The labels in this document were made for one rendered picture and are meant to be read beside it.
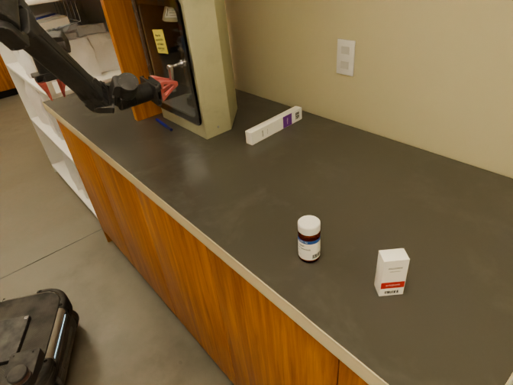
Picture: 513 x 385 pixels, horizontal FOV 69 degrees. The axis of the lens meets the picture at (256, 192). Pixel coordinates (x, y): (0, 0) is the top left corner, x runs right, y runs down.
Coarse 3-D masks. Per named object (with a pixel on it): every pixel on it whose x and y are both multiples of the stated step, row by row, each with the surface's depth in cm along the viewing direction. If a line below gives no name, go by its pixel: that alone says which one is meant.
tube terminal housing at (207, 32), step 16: (192, 0) 108; (208, 0) 112; (192, 16) 110; (208, 16) 114; (224, 16) 130; (192, 32) 112; (208, 32) 116; (224, 32) 129; (192, 48) 114; (208, 48) 118; (224, 48) 128; (208, 64) 120; (224, 64) 127; (208, 80) 122; (224, 80) 127; (208, 96) 125; (224, 96) 129; (208, 112) 127; (224, 112) 132; (192, 128) 136; (208, 128) 130; (224, 128) 135
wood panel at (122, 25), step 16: (112, 0) 128; (128, 0) 131; (112, 16) 130; (128, 16) 133; (112, 32) 132; (128, 32) 136; (128, 48) 138; (128, 64) 140; (144, 64) 144; (144, 112) 152; (160, 112) 156
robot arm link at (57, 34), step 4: (48, 32) 124; (52, 32) 124; (56, 32) 125; (60, 32) 125; (52, 36) 123; (56, 36) 123; (60, 36) 124; (64, 36) 126; (56, 40) 124; (60, 40) 125; (64, 40) 125; (68, 40) 129; (60, 44) 125; (64, 44) 125; (68, 44) 128; (64, 48) 126; (68, 48) 128; (68, 52) 128
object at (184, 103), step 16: (144, 0) 120; (160, 0) 113; (176, 0) 107; (144, 16) 125; (160, 16) 117; (176, 16) 110; (144, 32) 130; (176, 32) 114; (176, 48) 118; (160, 64) 131; (176, 80) 127; (192, 80) 119; (176, 96) 132; (192, 96) 123; (176, 112) 138; (192, 112) 128
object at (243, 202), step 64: (128, 128) 146; (320, 128) 131; (192, 192) 104; (256, 192) 101; (320, 192) 99; (384, 192) 96; (448, 192) 94; (512, 192) 92; (256, 256) 81; (320, 256) 80; (448, 256) 76; (512, 256) 75; (320, 320) 66; (384, 320) 65; (448, 320) 64; (512, 320) 63; (384, 384) 57; (448, 384) 55
